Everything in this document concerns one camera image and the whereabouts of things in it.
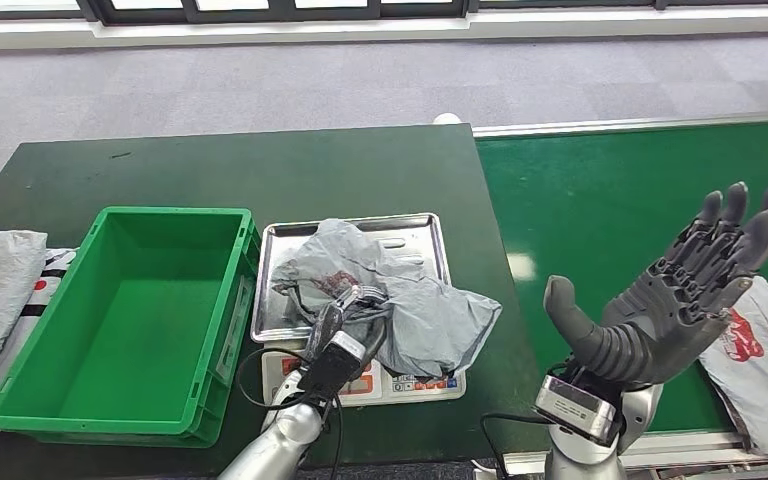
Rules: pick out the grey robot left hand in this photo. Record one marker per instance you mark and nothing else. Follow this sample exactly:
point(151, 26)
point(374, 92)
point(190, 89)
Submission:
point(371, 311)

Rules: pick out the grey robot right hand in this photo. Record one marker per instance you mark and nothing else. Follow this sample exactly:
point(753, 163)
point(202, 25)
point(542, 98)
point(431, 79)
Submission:
point(649, 331)

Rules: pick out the grey parcel dark-red print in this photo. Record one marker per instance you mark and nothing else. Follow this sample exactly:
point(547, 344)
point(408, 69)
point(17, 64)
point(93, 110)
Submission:
point(424, 318)

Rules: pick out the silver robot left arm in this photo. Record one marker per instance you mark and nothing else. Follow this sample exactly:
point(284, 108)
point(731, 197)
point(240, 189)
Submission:
point(278, 437)

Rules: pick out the green conveyor belt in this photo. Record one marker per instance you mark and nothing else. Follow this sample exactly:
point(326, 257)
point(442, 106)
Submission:
point(589, 199)

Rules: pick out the white electronic scale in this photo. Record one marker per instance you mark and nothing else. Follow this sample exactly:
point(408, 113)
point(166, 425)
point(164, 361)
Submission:
point(371, 391)

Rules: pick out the steel scale tray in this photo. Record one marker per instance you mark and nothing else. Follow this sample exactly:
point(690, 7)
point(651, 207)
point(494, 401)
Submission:
point(417, 238)

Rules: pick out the dark green table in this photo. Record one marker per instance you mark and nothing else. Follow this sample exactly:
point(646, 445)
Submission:
point(291, 172)

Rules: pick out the small white round object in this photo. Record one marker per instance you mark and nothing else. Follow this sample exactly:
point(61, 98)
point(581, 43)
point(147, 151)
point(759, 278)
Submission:
point(447, 118)

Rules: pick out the green plastic crate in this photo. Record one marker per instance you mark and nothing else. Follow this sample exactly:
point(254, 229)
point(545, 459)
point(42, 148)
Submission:
point(145, 331)

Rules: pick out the white bag black red print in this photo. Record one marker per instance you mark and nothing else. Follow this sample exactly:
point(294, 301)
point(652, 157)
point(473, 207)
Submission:
point(49, 285)

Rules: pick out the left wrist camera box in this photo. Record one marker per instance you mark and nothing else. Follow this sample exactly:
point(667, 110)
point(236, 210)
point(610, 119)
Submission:
point(334, 364)

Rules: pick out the aluminium conveyor side rail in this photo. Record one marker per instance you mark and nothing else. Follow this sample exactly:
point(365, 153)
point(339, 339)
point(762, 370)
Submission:
point(622, 124)
point(689, 444)

